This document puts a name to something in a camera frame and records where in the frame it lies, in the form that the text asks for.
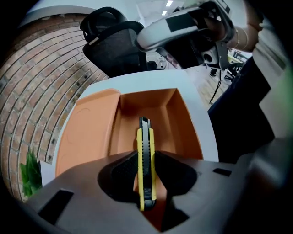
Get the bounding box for person's dark trousers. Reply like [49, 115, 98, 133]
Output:
[207, 56, 276, 164]

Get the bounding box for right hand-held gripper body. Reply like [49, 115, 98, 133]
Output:
[180, 0, 237, 71]

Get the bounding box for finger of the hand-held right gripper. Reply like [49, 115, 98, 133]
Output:
[136, 7, 207, 53]

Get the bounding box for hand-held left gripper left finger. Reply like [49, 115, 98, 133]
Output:
[22, 149, 161, 234]

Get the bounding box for thin gold bracelet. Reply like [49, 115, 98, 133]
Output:
[235, 27, 250, 51]

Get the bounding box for person's grey shirt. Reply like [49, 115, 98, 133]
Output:
[251, 17, 293, 138]

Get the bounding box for person's right hand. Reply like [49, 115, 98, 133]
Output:
[203, 17, 227, 42]

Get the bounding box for person's right forearm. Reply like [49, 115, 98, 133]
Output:
[228, 6, 264, 53]

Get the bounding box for yellow black utility knife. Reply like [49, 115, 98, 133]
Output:
[136, 116, 157, 212]

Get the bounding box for black high-back office chair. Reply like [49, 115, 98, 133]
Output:
[79, 6, 150, 79]

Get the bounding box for orange wooden drawer box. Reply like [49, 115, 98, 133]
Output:
[54, 88, 204, 232]

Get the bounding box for green potted plant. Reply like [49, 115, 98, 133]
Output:
[20, 149, 58, 198]

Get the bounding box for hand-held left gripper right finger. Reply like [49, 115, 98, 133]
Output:
[154, 138, 291, 234]

